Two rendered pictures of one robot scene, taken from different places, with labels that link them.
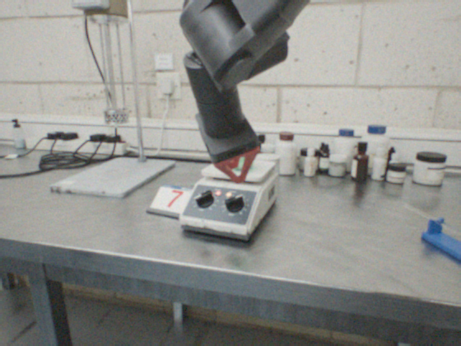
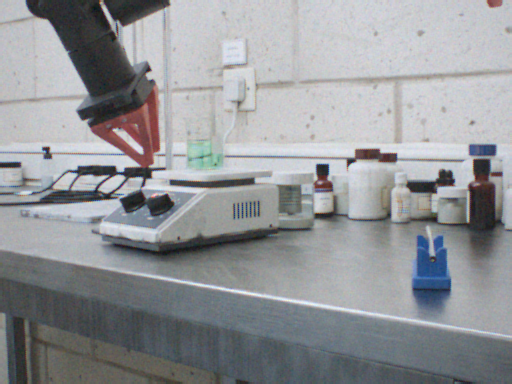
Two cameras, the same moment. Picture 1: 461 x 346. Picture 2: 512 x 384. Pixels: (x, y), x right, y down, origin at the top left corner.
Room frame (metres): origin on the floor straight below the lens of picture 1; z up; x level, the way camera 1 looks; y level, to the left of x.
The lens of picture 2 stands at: (-0.23, -0.51, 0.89)
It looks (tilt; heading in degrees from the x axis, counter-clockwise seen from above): 5 degrees down; 26
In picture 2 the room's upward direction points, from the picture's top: 1 degrees counter-clockwise
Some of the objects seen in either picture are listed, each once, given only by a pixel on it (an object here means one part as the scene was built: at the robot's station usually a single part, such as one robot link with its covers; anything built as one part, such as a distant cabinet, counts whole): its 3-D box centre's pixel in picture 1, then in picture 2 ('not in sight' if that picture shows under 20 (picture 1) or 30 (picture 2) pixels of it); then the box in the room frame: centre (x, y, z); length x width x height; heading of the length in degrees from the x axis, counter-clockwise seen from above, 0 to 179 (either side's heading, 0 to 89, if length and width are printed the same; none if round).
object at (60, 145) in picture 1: (76, 144); (111, 183); (1.19, 0.55, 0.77); 0.40 x 0.06 x 0.04; 75
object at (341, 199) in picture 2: (265, 156); (347, 194); (0.95, -0.10, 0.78); 0.06 x 0.06 x 0.07
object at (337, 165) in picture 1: (337, 165); (453, 205); (0.88, -0.28, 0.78); 0.05 x 0.05 x 0.05
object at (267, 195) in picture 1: (235, 193); (197, 208); (0.62, -0.01, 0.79); 0.22 x 0.13 x 0.08; 159
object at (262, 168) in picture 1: (239, 168); (212, 173); (0.65, -0.02, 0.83); 0.12 x 0.12 x 0.01; 69
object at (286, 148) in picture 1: (286, 153); (367, 183); (0.91, -0.15, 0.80); 0.06 x 0.06 x 0.11
